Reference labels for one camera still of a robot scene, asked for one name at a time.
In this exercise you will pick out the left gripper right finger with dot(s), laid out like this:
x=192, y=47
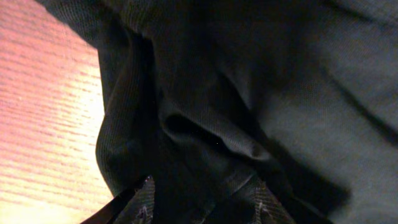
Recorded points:
x=249, y=201

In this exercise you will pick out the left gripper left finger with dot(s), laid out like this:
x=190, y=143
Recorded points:
x=134, y=205

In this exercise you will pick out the black t-shirt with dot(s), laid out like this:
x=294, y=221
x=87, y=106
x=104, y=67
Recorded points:
x=198, y=94

